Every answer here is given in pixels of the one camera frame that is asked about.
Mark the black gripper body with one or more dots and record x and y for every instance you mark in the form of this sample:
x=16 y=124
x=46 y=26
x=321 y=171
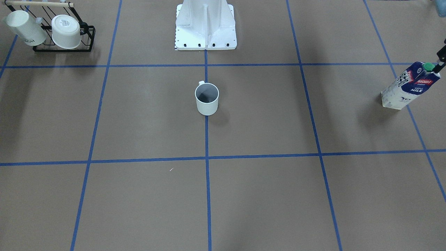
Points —
x=441 y=54

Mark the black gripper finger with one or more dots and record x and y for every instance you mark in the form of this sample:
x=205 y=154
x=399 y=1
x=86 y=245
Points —
x=439 y=67

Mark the milk carton green cap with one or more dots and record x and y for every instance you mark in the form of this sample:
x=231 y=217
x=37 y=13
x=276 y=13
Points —
x=414 y=81

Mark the white mug grey inside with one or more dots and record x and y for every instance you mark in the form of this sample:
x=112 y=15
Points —
x=207 y=97

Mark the white mug upper on rack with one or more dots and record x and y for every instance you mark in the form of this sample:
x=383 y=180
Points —
x=23 y=25

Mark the white pillar with base plate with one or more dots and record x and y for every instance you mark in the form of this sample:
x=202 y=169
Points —
x=205 y=25

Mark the black wire mug rack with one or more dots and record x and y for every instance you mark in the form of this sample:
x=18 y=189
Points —
x=49 y=26

